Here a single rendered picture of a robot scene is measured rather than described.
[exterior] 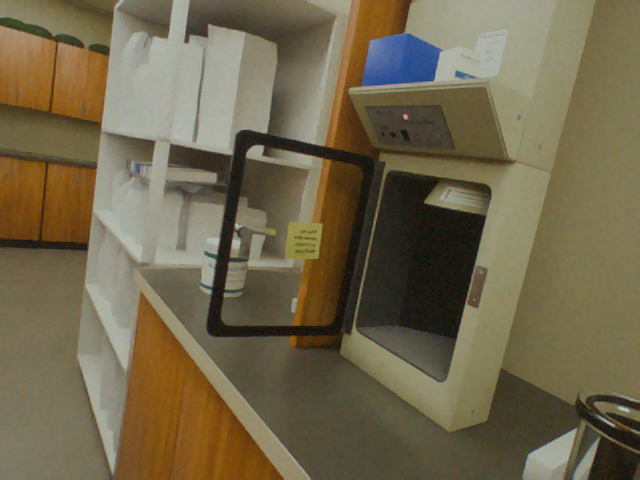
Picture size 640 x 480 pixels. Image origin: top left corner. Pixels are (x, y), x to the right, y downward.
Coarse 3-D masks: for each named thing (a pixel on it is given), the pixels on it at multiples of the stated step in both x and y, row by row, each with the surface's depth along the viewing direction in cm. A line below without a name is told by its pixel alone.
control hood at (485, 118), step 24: (360, 96) 85; (384, 96) 80; (408, 96) 75; (432, 96) 71; (456, 96) 68; (480, 96) 64; (504, 96) 65; (528, 96) 69; (456, 120) 71; (480, 120) 67; (504, 120) 66; (384, 144) 90; (456, 144) 75; (480, 144) 71; (504, 144) 67
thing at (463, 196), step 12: (444, 180) 86; (432, 192) 88; (444, 192) 84; (456, 192) 82; (468, 192) 81; (480, 192) 81; (432, 204) 85; (444, 204) 83; (456, 204) 81; (468, 204) 80; (480, 204) 80
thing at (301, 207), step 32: (256, 160) 82; (288, 160) 85; (320, 160) 88; (256, 192) 84; (288, 192) 86; (320, 192) 90; (352, 192) 93; (256, 224) 85; (288, 224) 88; (320, 224) 91; (352, 224) 95; (256, 256) 86; (288, 256) 89; (320, 256) 93; (256, 288) 88; (288, 288) 91; (320, 288) 95; (224, 320) 86; (256, 320) 89; (288, 320) 93; (320, 320) 96
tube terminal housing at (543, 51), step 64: (448, 0) 83; (512, 0) 72; (576, 0) 69; (512, 64) 72; (576, 64) 73; (512, 192) 71; (512, 256) 76; (512, 320) 80; (384, 384) 90; (448, 384) 78
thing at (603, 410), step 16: (592, 400) 45; (608, 400) 47; (624, 400) 46; (608, 416) 47; (624, 416) 46; (576, 432) 45; (592, 432) 42; (624, 432) 39; (576, 448) 44; (592, 448) 42; (608, 448) 40; (624, 448) 39; (576, 464) 43; (592, 464) 42; (608, 464) 40; (624, 464) 39
